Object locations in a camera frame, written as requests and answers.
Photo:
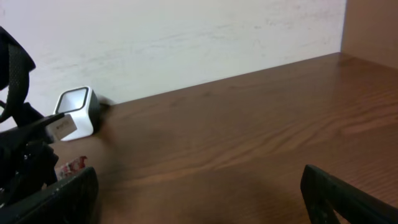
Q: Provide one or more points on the white Panadol box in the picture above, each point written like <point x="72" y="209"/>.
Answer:
<point x="61" y="128"/>

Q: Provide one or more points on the red chocolate bar wrapper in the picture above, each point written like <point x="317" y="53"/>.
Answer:
<point x="70" y="168"/>

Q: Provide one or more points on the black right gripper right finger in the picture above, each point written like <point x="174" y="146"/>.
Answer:
<point x="325" y="196"/>

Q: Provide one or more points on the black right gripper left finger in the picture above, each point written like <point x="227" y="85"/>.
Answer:
<point x="71" y="200"/>

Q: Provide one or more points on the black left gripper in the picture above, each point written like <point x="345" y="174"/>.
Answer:
<point x="27" y="160"/>

